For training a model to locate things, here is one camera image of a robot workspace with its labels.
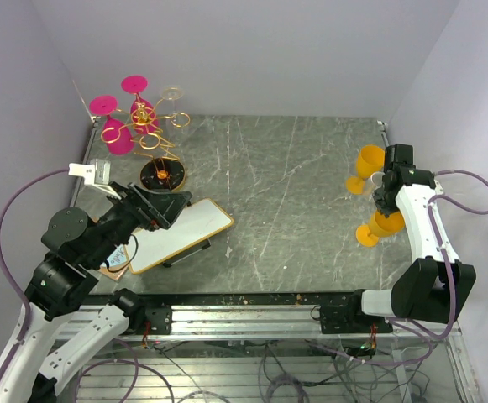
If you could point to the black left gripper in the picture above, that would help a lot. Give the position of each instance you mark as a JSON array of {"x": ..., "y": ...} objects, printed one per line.
[{"x": 140, "y": 202}]

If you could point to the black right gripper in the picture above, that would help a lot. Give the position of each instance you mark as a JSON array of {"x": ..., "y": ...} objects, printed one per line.
[{"x": 382, "y": 206}]

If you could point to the clear wine glass front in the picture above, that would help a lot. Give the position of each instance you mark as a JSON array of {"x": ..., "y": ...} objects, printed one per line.
[{"x": 375, "y": 181}]

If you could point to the clear wine glass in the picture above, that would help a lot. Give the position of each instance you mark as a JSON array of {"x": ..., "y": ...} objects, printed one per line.
[
  {"x": 175, "y": 119},
  {"x": 375, "y": 181}
]

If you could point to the yellow wine glass front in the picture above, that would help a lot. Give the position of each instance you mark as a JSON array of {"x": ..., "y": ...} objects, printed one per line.
[{"x": 371, "y": 159}]

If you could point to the yellow wine glass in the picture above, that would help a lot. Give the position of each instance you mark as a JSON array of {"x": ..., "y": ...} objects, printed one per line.
[
  {"x": 371, "y": 159},
  {"x": 379, "y": 226}
]

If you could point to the magenta wine glass front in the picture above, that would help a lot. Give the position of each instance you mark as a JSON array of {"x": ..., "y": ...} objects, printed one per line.
[{"x": 115, "y": 134}]

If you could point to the magenta wine glass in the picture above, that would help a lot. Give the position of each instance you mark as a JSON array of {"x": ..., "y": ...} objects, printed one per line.
[
  {"x": 141, "y": 111},
  {"x": 115, "y": 134}
]

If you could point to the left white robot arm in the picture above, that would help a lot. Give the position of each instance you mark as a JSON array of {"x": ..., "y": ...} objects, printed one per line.
[{"x": 62, "y": 281}]

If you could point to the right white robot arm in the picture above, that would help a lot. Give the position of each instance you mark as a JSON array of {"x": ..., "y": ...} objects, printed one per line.
[{"x": 436, "y": 284}]

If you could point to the white gold-framed tray stand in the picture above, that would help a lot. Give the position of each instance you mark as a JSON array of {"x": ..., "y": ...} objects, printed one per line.
[{"x": 196, "y": 223}]

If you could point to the illustrated picture book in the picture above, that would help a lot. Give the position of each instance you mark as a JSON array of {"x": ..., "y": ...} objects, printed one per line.
[{"x": 118, "y": 264}]

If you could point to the gold wire glass rack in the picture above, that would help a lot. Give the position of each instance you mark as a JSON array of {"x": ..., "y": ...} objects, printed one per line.
[{"x": 164, "y": 169}]

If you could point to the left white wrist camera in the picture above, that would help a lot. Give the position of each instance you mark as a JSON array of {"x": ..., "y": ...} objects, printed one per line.
[{"x": 95, "y": 175}]

